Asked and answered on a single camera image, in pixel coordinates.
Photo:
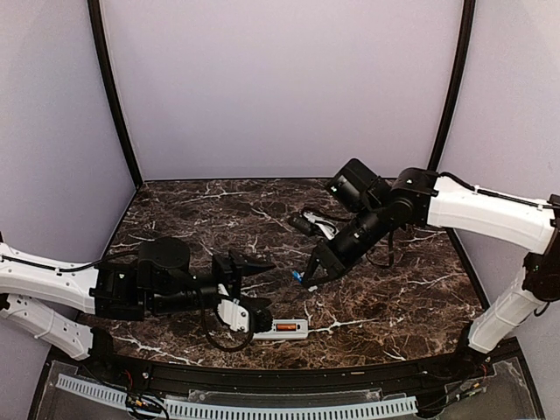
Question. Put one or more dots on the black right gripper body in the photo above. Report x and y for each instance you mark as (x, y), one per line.
(336, 263)

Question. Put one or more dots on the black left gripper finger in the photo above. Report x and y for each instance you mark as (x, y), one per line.
(246, 265)
(255, 302)

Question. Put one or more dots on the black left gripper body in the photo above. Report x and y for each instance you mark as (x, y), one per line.
(230, 274)

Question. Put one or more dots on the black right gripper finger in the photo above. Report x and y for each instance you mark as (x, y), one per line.
(324, 280)
(311, 267)

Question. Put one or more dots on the blue battery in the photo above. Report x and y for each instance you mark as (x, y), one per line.
(296, 275)

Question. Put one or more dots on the orange battery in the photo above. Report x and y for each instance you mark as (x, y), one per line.
(286, 327)

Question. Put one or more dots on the white remote control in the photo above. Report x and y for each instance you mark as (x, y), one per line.
(300, 334)

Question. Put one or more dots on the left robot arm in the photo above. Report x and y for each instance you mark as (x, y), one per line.
(152, 279)

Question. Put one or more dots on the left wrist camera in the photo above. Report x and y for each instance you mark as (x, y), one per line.
(260, 320)

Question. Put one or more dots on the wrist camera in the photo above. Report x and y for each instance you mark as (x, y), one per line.
(260, 320)
(302, 225)

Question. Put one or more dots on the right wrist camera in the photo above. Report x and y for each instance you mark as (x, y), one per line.
(302, 225)

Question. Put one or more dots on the white slotted cable duct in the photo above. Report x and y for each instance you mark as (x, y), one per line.
(216, 405)

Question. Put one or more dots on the black front table rail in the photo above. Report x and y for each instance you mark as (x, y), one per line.
(178, 379)

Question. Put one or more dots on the black right corner post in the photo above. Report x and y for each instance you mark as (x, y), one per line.
(452, 95)

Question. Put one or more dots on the black corner post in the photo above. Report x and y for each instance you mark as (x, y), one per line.
(452, 95)
(109, 83)

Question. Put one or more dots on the black left corner post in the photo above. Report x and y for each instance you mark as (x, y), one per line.
(109, 83)

